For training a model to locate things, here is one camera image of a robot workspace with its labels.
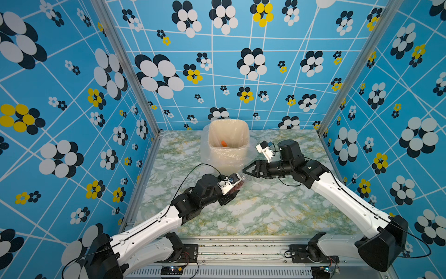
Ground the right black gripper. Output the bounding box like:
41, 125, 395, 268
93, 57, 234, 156
243, 161, 293, 179

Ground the clear tea jar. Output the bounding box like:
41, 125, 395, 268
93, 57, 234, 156
232, 173, 252, 191

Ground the clear jar lid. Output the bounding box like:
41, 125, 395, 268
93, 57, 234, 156
251, 183, 262, 192

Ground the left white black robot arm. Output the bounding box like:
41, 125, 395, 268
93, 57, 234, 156
61, 173, 243, 279

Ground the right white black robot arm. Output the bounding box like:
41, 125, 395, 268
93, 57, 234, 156
242, 139, 410, 272

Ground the clear plastic bin liner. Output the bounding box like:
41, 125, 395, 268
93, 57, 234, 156
200, 119, 258, 175

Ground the cream plastic trash bin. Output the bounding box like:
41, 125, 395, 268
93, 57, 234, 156
207, 119, 250, 174

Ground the left green circuit board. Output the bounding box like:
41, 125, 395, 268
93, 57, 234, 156
160, 266, 184, 277

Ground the green circuit board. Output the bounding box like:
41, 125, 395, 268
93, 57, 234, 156
160, 266, 184, 277
311, 267, 331, 279

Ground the right green circuit board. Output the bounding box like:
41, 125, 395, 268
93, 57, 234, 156
311, 267, 331, 279

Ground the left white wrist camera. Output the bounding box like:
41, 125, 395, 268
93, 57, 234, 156
218, 173, 242, 195

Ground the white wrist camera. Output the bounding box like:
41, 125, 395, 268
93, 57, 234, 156
218, 173, 242, 195
256, 141, 275, 163

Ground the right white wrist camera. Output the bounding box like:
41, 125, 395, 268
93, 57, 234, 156
256, 141, 275, 163

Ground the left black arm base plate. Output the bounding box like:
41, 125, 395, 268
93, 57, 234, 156
158, 244, 199, 263

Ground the aluminium front rail frame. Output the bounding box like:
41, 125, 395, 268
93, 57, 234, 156
124, 237, 398, 279

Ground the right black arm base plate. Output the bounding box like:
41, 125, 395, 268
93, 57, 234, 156
284, 244, 340, 265

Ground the left aluminium corner post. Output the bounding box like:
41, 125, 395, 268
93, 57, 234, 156
91, 0, 160, 138

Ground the aluminium corner post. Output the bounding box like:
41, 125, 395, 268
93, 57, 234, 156
91, 0, 160, 138
318, 0, 404, 138

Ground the right aluminium corner post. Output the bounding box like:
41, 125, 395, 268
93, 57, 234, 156
318, 0, 404, 138

